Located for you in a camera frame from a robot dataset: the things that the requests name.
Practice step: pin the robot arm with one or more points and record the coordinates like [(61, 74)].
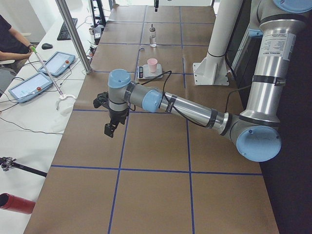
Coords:
[(253, 131)]

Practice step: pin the blue teach pendant far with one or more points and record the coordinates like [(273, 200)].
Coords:
[(59, 62)]

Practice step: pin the black computer mouse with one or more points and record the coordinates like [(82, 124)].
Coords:
[(46, 46)]

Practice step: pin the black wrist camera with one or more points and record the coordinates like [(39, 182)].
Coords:
[(101, 100)]

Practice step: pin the black tripod leg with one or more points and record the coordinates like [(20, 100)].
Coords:
[(7, 163)]

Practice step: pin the glass sauce bottle steel cap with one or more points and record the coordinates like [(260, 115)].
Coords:
[(152, 36)]

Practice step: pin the blue teach pendant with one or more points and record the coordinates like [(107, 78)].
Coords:
[(59, 62), (31, 87)]

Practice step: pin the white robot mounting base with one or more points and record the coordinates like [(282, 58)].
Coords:
[(212, 70)]

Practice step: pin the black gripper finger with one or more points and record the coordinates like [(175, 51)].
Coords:
[(156, 5)]

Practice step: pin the brown paper table cover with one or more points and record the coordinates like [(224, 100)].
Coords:
[(159, 174)]

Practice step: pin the aluminium frame post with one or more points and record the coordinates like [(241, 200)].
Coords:
[(66, 15)]

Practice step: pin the pink plastic cup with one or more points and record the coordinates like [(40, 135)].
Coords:
[(152, 64)]

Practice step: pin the red cylinder bottle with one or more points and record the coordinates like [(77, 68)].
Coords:
[(16, 204)]

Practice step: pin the black keyboard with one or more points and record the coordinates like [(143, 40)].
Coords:
[(63, 33)]

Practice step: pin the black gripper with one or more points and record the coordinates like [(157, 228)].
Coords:
[(117, 115)]

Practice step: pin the white cloth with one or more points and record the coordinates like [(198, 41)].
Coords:
[(64, 109)]

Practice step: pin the green handled reacher grabber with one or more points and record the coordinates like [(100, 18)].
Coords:
[(62, 96)]

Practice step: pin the person in black shirt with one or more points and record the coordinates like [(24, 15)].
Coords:
[(13, 45)]

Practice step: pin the silver digital kitchen scale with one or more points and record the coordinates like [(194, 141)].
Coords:
[(143, 72)]

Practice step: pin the blue teach pendant near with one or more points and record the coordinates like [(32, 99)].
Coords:
[(31, 87)]

